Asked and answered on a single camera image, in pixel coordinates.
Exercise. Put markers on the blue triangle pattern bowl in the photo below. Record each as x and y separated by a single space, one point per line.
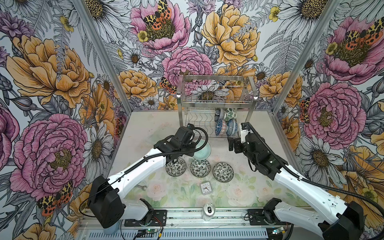
221 128

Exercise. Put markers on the white vented cable duct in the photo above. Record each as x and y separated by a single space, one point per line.
186 234

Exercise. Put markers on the mint green bowl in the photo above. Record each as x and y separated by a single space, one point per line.
204 153

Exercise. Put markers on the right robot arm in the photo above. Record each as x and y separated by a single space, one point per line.
330 218

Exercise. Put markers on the steel wrench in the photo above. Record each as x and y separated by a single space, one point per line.
144 188

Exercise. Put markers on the steel two-tier dish rack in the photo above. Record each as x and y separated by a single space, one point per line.
199 96

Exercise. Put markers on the silver can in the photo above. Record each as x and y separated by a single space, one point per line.
208 211

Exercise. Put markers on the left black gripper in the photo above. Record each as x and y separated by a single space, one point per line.
192 145

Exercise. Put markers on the blue floral bowl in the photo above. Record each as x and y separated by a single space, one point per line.
232 127

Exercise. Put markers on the aluminium mounting rail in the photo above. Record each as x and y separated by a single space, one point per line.
194 218

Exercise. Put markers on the green leaf pattern bowl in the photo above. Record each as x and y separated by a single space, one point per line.
230 114

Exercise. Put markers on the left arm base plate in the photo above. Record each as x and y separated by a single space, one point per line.
155 218

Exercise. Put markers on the green circuit board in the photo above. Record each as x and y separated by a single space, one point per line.
277 231

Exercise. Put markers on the black white floral bowl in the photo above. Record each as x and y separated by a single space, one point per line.
223 172
200 168
177 168

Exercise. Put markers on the dark navy fan pattern bowl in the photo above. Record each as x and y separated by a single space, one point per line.
219 114

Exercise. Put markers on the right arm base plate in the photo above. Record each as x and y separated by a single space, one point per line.
261 217

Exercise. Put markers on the small white square clock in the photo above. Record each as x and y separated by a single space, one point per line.
206 188

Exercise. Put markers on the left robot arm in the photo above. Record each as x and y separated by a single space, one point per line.
107 197

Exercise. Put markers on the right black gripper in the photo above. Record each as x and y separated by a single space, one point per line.
237 142

